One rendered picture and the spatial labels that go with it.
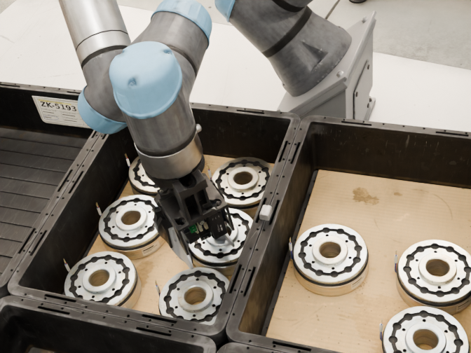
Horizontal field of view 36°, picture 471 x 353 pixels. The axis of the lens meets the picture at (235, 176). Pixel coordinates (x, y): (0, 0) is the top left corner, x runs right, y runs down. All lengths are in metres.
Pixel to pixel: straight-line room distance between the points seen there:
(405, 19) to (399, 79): 1.44
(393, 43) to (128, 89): 2.13
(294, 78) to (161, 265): 0.42
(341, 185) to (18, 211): 0.52
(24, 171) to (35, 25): 0.69
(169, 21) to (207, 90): 0.69
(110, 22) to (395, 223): 0.49
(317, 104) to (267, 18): 0.17
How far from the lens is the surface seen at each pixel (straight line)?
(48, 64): 1.74
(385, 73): 1.54
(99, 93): 0.94
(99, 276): 1.05
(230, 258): 1.01
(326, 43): 1.27
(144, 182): 1.14
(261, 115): 1.10
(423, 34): 2.87
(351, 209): 1.09
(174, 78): 0.77
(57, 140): 1.32
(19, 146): 1.33
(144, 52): 0.79
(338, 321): 0.97
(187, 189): 0.84
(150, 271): 1.06
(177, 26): 0.85
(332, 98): 1.23
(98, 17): 0.98
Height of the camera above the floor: 1.65
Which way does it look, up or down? 45 degrees down
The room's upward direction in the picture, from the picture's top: 10 degrees counter-clockwise
